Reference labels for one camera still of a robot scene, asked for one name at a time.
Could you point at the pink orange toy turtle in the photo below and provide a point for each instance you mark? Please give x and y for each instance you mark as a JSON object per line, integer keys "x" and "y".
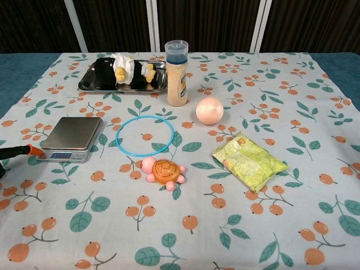
{"x": 166, "y": 170}

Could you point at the dark room divider panel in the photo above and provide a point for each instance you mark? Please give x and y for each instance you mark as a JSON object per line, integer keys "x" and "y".
{"x": 208, "y": 22}
{"x": 33, "y": 25}
{"x": 112, "y": 25}
{"x": 315, "y": 25}

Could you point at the pink foam ball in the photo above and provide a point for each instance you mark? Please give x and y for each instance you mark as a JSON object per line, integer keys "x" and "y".
{"x": 209, "y": 111}

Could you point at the silver digital kitchen scale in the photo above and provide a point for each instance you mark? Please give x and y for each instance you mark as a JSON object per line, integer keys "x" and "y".
{"x": 71, "y": 132}

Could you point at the black penguin plush toy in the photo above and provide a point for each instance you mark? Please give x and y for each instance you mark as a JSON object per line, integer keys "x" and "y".
{"x": 104, "y": 70}

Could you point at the stainless steel tray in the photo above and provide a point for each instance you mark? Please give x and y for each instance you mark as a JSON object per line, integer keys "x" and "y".
{"x": 90, "y": 81}

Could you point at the yellow-green snack packet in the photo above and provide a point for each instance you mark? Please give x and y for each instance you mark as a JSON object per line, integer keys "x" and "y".
{"x": 247, "y": 161}

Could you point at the floral fruit print tablecloth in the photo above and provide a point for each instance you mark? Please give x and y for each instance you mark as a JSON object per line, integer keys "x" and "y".
{"x": 197, "y": 225}

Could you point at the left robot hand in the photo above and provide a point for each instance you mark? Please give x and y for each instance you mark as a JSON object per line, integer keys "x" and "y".
{"x": 17, "y": 152}

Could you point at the seasoning bottle with blue cap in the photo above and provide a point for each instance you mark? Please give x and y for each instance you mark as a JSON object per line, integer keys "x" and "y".
{"x": 177, "y": 84}

